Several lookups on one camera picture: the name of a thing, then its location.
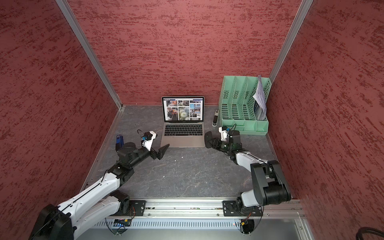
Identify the black wireless mouse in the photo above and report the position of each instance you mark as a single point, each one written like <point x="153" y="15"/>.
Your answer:
<point x="208" y="140"/>

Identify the aluminium front rail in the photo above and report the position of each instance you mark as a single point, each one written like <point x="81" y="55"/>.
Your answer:
<point x="209" y="208"/>

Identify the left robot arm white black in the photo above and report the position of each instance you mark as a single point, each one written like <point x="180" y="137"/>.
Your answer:
<point x="72" y="218"/>

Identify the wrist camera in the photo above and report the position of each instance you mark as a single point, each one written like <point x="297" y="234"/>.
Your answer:
<point x="147" y="140"/>
<point x="224" y="131"/>

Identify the blue pen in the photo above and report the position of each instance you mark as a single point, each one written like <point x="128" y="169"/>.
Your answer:
<point x="119" y="142"/>

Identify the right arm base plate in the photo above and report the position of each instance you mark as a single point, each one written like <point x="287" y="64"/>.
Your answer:
<point x="237" y="209"/>

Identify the silver laptop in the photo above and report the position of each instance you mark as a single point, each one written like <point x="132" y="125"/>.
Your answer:
<point x="183" y="121"/>

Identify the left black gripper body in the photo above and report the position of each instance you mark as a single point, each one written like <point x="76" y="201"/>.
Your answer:
<point x="143" y="153"/>

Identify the papers in organizer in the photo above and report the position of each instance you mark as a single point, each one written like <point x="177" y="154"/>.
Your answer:
<point x="260" y="107"/>

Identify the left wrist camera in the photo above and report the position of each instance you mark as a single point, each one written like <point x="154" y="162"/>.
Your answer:
<point x="147" y="140"/>

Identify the green desk file organizer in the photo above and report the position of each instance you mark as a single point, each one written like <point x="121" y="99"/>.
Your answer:
<point x="237" y="105"/>

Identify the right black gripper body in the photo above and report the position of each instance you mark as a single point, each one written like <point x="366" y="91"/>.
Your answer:
<point x="223" y="146"/>

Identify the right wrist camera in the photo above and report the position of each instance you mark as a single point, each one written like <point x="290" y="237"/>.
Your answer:
<point x="224" y="131"/>

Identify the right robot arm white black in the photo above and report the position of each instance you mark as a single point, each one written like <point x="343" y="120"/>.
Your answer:
<point x="269" y="184"/>

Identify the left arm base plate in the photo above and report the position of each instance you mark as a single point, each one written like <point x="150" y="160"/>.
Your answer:
<point x="132" y="208"/>

